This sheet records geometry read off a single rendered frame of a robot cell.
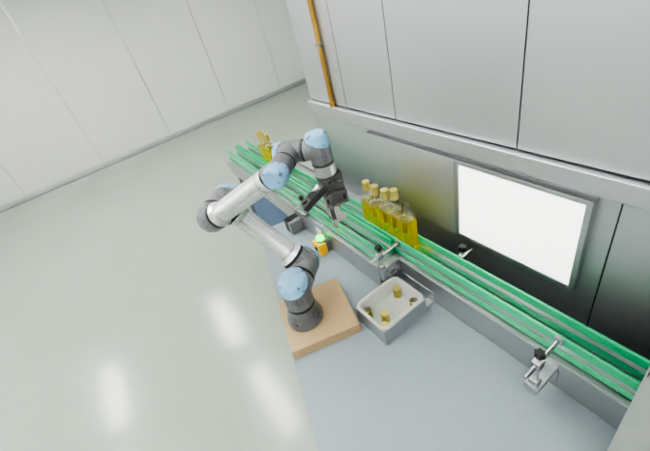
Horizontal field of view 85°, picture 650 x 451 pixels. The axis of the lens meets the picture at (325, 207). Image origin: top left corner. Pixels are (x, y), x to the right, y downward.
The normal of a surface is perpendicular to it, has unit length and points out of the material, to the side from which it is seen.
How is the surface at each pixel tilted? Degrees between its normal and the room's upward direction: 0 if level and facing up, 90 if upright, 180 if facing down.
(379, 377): 0
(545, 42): 90
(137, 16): 90
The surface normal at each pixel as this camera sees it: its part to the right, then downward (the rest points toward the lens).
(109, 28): 0.56, 0.36
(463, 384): -0.22, -0.80
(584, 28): -0.80, 0.48
